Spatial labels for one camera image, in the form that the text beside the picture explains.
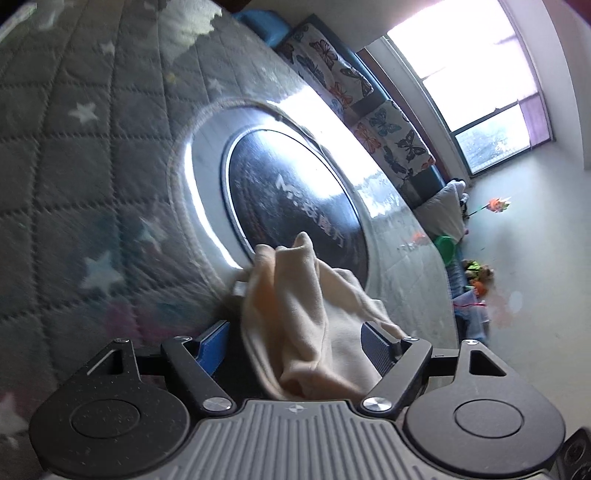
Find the cream long-sleeved shirt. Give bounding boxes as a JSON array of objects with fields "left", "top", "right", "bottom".
[{"left": 238, "top": 232, "right": 407, "bottom": 401}]

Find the window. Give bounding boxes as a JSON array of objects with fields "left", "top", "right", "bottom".
[{"left": 358, "top": 0, "right": 555, "bottom": 176}]

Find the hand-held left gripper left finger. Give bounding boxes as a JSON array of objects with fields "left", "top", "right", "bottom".
[{"left": 59, "top": 319, "right": 235, "bottom": 414}]

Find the colourful toy pinwheel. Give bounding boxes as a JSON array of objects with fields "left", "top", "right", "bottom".
[{"left": 466, "top": 196, "right": 512, "bottom": 220}]

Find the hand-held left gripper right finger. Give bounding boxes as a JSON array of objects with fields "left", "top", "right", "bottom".
[{"left": 360, "top": 320, "right": 532, "bottom": 414}]

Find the black speaker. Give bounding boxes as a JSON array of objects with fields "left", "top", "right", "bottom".
[{"left": 556, "top": 427, "right": 591, "bottom": 480}]

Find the teddy bear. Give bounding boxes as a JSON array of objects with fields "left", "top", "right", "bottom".
[{"left": 462, "top": 259, "right": 495, "bottom": 283}]

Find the round black induction cooktop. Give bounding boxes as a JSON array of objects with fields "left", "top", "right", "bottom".
[{"left": 222, "top": 128, "right": 368, "bottom": 289}]

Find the grey pillow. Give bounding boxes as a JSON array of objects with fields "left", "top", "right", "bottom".
[{"left": 413, "top": 180, "right": 469, "bottom": 245}]

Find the green plastic bowl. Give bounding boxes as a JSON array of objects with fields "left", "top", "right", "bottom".
[{"left": 434, "top": 235, "right": 460, "bottom": 266}]

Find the panda plush toy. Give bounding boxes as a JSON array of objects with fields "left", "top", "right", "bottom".
[{"left": 445, "top": 179, "right": 471, "bottom": 206}]

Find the butterfly print cushion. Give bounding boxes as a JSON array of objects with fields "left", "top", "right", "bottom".
[
  {"left": 277, "top": 23, "right": 375, "bottom": 109},
  {"left": 353, "top": 99, "right": 437, "bottom": 188}
]

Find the blue sofa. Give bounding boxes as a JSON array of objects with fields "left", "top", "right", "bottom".
[{"left": 240, "top": 9, "right": 467, "bottom": 324}]

